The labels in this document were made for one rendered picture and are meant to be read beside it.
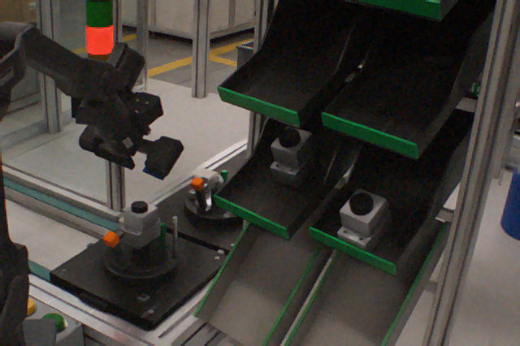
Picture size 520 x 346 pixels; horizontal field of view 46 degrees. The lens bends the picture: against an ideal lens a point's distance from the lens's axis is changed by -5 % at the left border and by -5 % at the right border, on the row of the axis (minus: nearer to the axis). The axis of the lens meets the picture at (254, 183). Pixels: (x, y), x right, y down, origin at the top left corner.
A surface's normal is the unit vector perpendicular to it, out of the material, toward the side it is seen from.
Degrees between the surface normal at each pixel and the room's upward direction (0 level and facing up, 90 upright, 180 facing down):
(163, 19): 90
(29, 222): 0
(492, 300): 0
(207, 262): 0
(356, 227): 115
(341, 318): 45
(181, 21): 90
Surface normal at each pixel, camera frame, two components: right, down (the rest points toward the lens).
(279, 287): -0.41, -0.41
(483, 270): 0.06, -0.89
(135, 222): -0.50, 0.36
